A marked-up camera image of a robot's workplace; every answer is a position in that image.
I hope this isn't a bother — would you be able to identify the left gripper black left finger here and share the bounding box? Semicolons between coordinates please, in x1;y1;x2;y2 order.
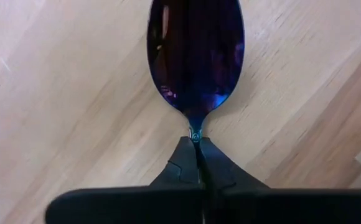
45;136;205;224

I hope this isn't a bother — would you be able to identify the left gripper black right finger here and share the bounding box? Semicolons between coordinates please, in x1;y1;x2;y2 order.
200;137;361;224

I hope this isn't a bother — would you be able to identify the iridescent purple-teal spoon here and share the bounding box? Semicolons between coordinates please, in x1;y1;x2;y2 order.
146;0;246;144

